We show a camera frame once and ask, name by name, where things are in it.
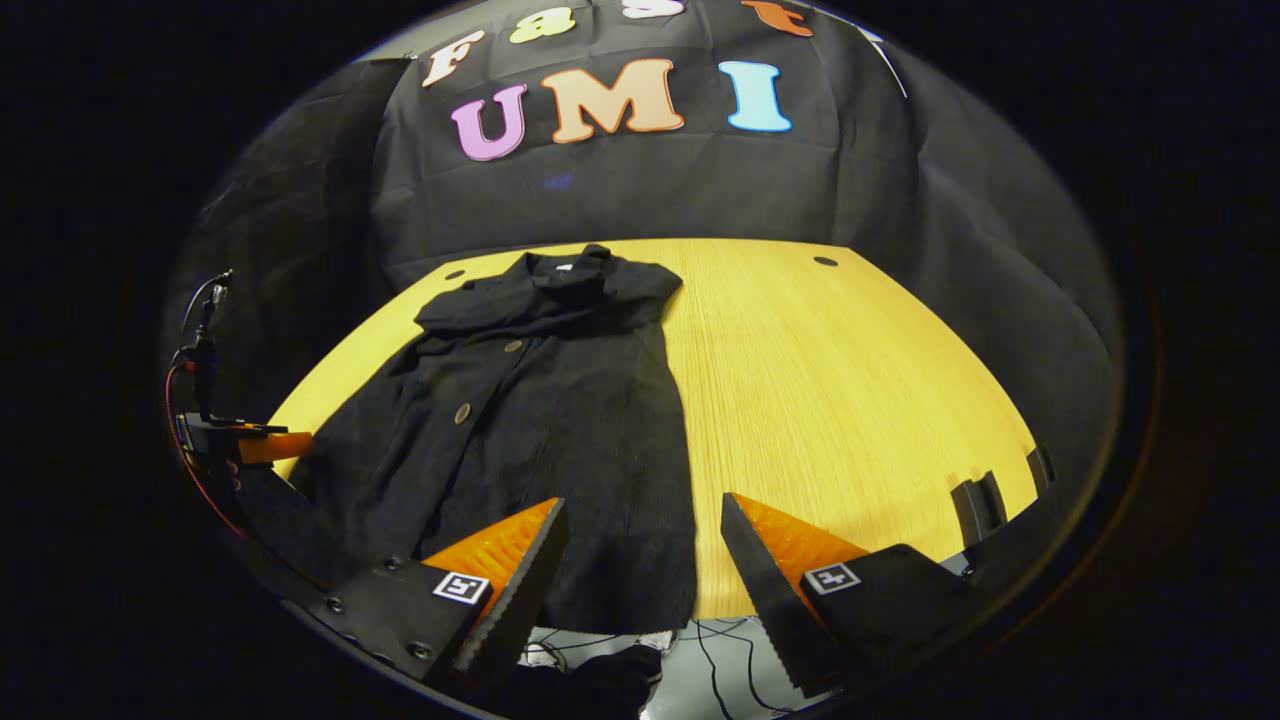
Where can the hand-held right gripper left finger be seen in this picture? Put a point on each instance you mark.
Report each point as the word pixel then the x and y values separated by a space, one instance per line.
pixel 525 590

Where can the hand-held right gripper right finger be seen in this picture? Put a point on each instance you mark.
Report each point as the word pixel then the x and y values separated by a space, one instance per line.
pixel 760 590

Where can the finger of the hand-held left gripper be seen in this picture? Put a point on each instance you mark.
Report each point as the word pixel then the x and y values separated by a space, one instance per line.
pixel 275 447

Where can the black button shirt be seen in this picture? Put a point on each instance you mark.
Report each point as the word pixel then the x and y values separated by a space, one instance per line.
pixel 560 430

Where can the black backdrop cloth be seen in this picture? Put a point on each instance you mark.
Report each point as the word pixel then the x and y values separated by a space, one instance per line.
pixel 650 190

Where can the black table edge bracket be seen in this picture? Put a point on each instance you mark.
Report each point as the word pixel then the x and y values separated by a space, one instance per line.
pixel 977 508
pixel 1041 467

